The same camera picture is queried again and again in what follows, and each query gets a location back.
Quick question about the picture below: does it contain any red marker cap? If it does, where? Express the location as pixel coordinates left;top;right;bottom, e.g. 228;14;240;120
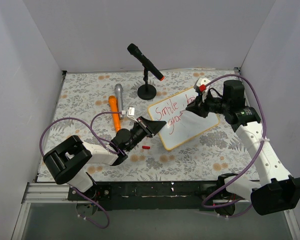
142;145;151;150

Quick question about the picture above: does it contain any yellow framed whiteboard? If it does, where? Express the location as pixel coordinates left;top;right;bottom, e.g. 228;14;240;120
147;88;220;151

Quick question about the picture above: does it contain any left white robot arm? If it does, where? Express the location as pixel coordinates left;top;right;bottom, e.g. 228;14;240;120
42;116;167;200

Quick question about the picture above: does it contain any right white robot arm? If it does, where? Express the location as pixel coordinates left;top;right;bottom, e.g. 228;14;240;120
186;75;300;216

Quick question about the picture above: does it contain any black microphone stand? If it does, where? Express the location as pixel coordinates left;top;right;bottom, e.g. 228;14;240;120
137;67;157;101

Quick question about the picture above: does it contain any silver microphone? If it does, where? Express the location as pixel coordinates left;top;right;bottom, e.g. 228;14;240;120
114;83;124;112

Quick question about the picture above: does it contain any floral table mat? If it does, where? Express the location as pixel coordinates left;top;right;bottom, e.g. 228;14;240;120
42;69;251;182

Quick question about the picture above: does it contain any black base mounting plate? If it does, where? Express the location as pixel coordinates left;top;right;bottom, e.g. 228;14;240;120
67;181;241;213

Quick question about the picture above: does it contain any black microphone orange tip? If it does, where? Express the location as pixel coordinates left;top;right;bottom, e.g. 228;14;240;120
127;43;165;81

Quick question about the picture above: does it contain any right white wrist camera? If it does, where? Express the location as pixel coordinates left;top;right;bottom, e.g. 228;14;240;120
193;77;211;102

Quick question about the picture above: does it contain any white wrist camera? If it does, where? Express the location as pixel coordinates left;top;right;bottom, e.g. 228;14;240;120
126;106;138;123
193;77;211;102

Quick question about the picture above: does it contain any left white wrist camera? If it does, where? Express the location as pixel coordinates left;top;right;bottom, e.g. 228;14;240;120
126;106;138;123

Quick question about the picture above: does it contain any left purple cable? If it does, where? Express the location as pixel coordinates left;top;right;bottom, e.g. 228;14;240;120
39;110;127;230

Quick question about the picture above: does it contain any purple cable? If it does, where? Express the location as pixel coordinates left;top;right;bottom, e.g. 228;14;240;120
201;74;268;218
39;110;127;230

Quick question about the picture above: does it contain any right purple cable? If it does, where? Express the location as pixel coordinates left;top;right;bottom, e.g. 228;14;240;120
201;74;268;218

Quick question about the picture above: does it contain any aluminium frame rail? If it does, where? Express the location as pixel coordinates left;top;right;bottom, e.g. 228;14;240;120
22;183;70;204

